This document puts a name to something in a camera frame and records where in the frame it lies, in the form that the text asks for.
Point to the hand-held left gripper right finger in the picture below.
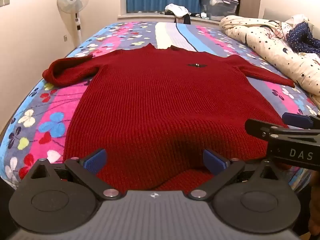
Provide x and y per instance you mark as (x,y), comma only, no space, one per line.
(215,161)

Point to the navy dotted cloth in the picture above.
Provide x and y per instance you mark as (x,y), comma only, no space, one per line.
(302,37)

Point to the black bag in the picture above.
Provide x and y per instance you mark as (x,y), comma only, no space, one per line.
(185,19)

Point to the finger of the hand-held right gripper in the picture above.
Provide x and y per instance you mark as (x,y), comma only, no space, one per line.
(297,120)
(270,131)

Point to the dark red knitted sweater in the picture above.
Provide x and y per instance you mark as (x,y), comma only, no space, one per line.
(160,100)

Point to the floral fleece blanket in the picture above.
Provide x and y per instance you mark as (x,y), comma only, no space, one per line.
(50,110)

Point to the person's right forearm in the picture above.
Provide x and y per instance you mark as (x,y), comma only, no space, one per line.
(315,205)

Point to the cream star print quilt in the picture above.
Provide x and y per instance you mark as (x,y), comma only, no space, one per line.
(270,42)

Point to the clear plastic storage box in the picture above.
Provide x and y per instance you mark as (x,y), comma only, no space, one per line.
(218,5)

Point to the wall power outlet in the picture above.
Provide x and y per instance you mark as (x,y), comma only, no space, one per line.
(65,38)

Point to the white standing fan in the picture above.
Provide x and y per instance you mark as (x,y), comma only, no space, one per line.
(73,1)

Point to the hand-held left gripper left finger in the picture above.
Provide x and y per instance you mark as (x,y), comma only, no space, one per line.
(93,161)

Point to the white cloth pile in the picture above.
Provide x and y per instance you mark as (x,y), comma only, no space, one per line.
(176,8)

